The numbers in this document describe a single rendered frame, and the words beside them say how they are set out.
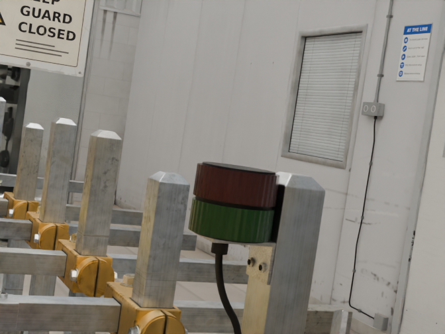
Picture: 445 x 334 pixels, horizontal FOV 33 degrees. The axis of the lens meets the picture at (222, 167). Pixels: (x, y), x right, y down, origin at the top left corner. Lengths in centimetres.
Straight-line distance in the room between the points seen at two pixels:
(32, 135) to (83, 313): 73
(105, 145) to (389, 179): 380
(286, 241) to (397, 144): 416
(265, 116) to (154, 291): 540
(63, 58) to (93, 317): 206
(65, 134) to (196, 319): 49
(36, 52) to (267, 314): 231
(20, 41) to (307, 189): 230
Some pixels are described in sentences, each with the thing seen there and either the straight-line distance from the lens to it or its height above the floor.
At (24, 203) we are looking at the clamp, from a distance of 147.
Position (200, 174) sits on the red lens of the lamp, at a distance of 52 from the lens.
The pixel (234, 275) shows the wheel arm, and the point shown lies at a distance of 115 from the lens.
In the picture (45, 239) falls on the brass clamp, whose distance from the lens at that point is 123.
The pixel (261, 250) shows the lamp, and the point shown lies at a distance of 55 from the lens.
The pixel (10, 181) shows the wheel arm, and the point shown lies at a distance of 204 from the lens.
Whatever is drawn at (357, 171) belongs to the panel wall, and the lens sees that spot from 498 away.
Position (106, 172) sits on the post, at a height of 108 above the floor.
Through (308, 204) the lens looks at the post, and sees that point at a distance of 54.
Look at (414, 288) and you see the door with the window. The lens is 449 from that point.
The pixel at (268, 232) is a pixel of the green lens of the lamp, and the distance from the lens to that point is 52.
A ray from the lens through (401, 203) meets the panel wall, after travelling 460.
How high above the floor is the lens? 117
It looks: 3 degrees down
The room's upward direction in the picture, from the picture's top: 8 degrees clockwise
